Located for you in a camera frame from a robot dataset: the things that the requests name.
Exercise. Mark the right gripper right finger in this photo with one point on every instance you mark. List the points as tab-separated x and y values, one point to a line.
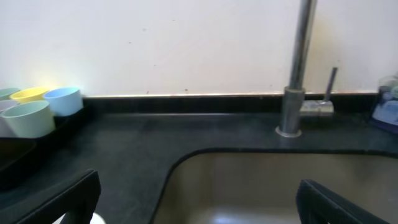
323	208

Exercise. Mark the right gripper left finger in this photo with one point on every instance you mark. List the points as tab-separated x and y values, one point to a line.
74	199

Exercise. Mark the black tray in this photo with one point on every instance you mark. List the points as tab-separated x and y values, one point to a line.
18	161

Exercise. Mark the steel sink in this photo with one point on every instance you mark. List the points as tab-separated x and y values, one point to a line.
248	186

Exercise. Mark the green cup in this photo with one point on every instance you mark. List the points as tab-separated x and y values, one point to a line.
31	121
6	92

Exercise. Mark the blue cup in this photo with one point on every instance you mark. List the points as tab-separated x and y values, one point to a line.
65	101

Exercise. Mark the grey cup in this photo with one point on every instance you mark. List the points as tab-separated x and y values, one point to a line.
3	118

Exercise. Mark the yellow cup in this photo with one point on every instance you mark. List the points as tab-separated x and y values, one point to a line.
28	95

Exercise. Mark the blue soap bottle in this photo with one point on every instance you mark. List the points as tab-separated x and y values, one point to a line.
387	109

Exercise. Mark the steel tap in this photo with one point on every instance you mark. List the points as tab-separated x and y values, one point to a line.
300	46

